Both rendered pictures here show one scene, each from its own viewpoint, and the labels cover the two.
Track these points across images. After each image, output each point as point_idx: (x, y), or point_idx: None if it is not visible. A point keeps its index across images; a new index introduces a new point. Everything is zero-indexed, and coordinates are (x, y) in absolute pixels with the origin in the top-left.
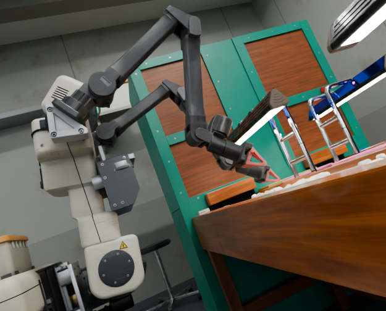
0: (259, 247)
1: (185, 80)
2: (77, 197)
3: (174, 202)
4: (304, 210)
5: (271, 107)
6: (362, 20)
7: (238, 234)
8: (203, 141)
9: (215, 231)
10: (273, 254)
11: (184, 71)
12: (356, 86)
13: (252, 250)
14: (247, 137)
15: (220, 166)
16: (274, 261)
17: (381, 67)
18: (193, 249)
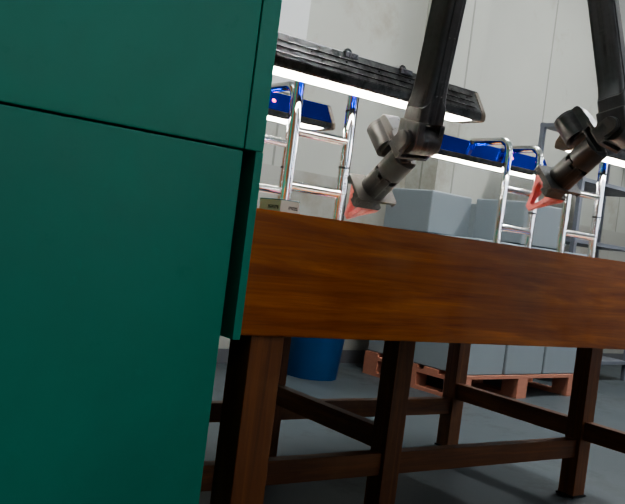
0: (605, 321)
1: (622, 39)
2: None
3: (172, 94)
4: None
5: (484, 120)
6: (609, 154)
7: (561, 300)
8: (622, 148)
9: (454, 284)
10: None
11: (618, 22)
12: (281, 111)
13: (583, 327)
14: (322, 86)
15: (420, 141)
16: (620, 340)
17: (327, 119)
18: (168, 330)
